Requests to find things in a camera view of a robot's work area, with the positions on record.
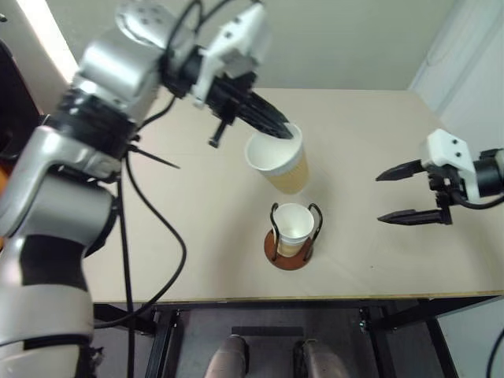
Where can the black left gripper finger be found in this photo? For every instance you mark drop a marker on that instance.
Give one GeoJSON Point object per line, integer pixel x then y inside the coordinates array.
{"type": "Point", "coordinates": [271, 107]}
{"type": "Point", "coordinates": [267, 126]}

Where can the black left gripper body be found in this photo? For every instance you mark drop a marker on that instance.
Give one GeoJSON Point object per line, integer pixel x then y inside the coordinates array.
{"type": "Point", "coordinates": [226, 98]}

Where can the black metal table frame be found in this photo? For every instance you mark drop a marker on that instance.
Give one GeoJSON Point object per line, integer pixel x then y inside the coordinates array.
{"type": "Point", "coordinates": [405, 311]}

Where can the dark grey rounded shape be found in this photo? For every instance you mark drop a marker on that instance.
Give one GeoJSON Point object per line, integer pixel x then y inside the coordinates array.
{"type": "Point", "coordinates": [230, 356]}
{"type": "Point", "coordinates": [321, 360]}

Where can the tan paper cup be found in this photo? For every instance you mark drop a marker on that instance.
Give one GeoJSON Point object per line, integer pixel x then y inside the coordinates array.
{"type": "Point", "coordinates": [293, 224]}
{"type": "Point", "coordinates": [285, 177]}

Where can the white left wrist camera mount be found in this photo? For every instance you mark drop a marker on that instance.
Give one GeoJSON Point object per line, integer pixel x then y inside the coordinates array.
{"type": "Point", "coordinates": [236, 35]}

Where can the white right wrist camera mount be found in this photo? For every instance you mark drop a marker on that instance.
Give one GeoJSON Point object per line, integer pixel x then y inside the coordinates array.
{"type": "Point", "coordinates": [449, 151]}

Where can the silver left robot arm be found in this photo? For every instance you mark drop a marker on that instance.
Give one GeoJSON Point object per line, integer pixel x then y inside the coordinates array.
{"type": "Point", "coordinates": [118, 67]}

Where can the black zip tie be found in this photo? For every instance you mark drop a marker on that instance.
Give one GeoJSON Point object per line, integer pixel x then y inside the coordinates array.
{"type": "Point", "coordinates": [157, 160]}

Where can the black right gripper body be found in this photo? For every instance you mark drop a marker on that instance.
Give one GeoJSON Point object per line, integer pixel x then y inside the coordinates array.
{"type": "Point", "coordinates": [445, 185]}

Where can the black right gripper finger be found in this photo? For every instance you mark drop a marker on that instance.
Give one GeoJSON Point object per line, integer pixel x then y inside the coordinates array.
{"type": "Point", "coordinates": [413, 216]}
{"type": "Point", "coordinates": [399, 171]}

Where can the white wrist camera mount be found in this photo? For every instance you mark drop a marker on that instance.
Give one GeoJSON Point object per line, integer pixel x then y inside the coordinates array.
{"type": "Point", "coordinates": [236, 35]}
{"type": "Point", "coordinates": [449, 151]}

